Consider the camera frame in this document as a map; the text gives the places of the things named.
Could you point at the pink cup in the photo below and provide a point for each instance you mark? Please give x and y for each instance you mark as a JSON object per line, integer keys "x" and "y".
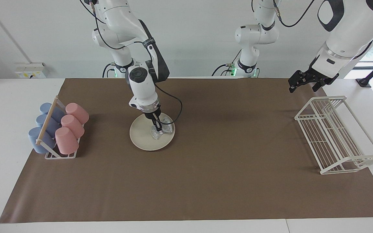
{"x": 73, "y": 126}
{"x": 66, "y": 141}
{"x": 77, "y": 112}

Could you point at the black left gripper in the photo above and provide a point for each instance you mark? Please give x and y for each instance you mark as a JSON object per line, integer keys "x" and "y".
{"x": 327, "y": 80}

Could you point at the cream round plate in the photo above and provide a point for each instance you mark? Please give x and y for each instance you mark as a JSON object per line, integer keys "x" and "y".
{"x": 141, "y": 136}

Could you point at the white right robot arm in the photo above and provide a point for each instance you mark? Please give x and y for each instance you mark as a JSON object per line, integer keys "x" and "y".
{"x": 141, "y": 84}

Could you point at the brown table mat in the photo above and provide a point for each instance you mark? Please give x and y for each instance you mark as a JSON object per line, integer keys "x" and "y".
{"x": 238, "y": 161}

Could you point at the blue cup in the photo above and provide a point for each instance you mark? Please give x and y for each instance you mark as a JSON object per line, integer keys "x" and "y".
{"x": 44, "y": 123}
{"x": 37, "y": 142}
{"x": 46, "y": 107}

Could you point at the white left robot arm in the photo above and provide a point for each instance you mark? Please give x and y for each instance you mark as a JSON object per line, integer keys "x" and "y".
{"x": 348, "y": 35}

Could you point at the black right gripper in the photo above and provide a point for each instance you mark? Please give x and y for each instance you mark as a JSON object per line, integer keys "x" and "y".
{"x": 151, "y": 114}

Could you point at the white wall outlet box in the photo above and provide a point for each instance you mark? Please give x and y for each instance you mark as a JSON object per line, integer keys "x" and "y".
{"x": 31, "y": 71}

